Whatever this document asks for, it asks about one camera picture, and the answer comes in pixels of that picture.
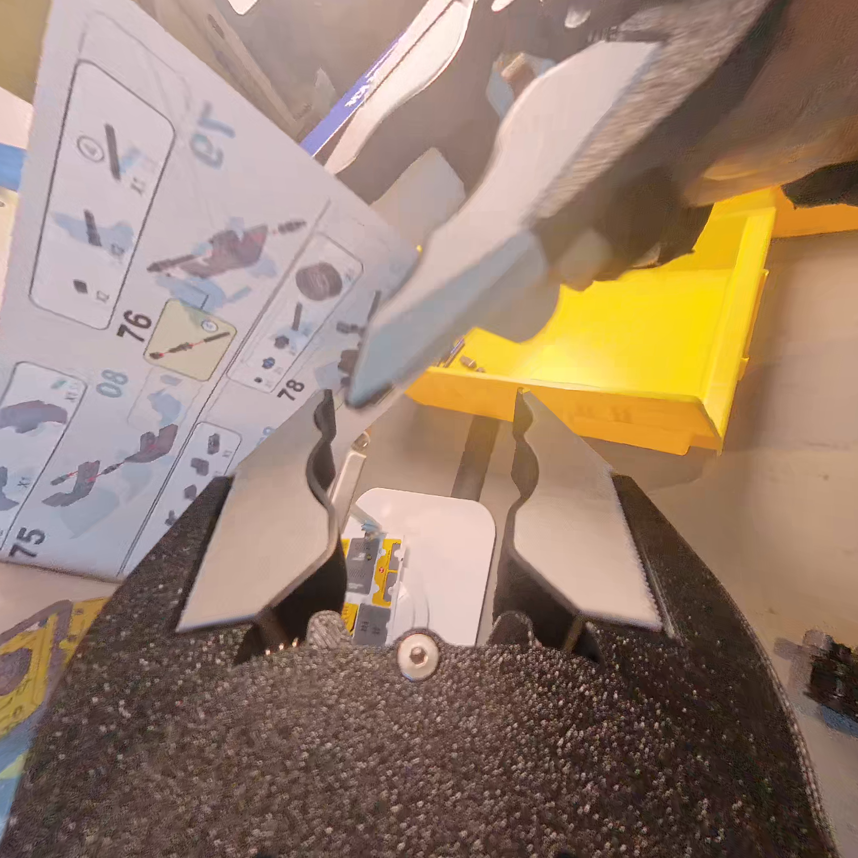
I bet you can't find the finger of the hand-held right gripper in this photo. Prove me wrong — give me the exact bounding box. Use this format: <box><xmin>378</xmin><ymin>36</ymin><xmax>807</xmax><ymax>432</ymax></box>
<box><xmin>325</xmin><ymin>0</ymin><xmax>477</xmax><ymax>177</ymax></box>
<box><xmin>345</xmin><ymin>39</ymin><xmax>663</xmax><ymax>411</ymax></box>

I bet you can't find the instruction booklet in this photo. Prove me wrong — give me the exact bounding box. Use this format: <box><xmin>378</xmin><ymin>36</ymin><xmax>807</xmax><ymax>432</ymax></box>
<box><xmin>0</xmin><ymin>0</ymin><xmax>422</xmax><ymax>832</ymax></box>

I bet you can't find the yellow black printed leaflet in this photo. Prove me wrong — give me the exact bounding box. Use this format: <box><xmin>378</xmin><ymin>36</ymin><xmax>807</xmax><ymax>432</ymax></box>
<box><xmin>341</xmin><ymin>533</ymin><xmax>408</xmax><ymax>648</ymax></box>

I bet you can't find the blue toy set box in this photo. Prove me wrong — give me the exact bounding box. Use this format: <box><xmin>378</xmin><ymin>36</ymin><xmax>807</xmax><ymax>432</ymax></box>
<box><xmin>302</xmin><ymin>20</ymin><xmax>437</xmax><ymax>158</ymax></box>

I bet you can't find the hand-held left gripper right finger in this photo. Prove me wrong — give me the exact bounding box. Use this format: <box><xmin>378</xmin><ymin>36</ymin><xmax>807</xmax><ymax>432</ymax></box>
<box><xmin>499</xmin><ymin>389</ymin><xmax>665</xmax><ymax>650</ymax></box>

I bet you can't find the white booklet stand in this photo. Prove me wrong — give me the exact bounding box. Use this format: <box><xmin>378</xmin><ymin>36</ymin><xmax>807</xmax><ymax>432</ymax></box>
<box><xmin>328</xmin><ymin>432</ymin><xmax>498</xmax><ymax>650</ymax></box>

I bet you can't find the person's right forearm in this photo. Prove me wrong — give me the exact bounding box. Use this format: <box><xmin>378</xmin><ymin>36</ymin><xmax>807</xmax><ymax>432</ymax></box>
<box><xmin>783</xmin><ymin>161</ymin><xmax>858</xmax><ymax>210</ymax></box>

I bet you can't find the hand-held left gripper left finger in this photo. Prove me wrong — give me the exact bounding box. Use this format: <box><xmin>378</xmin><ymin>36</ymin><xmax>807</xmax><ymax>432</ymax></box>
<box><xmin>176</xmin><ymin>389</ymin><xmax>346</xmax><ymax>648</ymax></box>

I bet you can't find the yellow plastic bin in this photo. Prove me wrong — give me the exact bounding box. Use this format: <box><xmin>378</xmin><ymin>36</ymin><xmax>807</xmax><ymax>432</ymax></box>
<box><xmin>405</xmin><ymin>188</ymin><xmax>782</xmax><ymax>458</ymax></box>

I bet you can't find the black toy wheel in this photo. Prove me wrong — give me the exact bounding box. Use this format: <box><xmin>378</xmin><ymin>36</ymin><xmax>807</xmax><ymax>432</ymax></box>
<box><xmin>804</xmin><ymin>637</ymin><xmax>858</xmax><ymax>715</ymax></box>

